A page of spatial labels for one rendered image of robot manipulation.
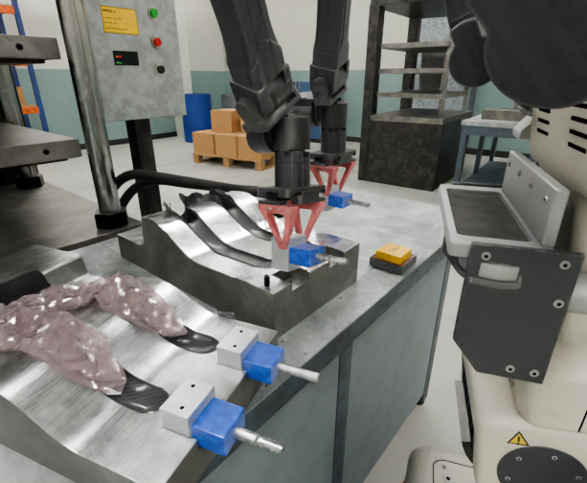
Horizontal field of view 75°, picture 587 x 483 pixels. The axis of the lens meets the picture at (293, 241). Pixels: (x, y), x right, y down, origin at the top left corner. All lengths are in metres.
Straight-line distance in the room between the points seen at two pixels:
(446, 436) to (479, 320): 1.21
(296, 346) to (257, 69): 0.41
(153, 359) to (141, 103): 1.00
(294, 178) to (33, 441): 0.45
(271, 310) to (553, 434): 0.40
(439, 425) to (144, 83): 1.59
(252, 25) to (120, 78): 0.91
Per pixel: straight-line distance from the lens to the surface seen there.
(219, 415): 0.46
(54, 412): 0.51
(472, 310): 0.47
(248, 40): 0.52
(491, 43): 0.31
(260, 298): 0.63
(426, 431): 1.65
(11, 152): 1.21
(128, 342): 0.57
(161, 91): 1.45
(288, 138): 0.59
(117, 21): 1.40
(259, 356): 0.52
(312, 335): 0.66
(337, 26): 0.80
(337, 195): 0.89
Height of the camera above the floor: 1.20
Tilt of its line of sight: 23 degrees down
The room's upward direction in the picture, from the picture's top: straight up
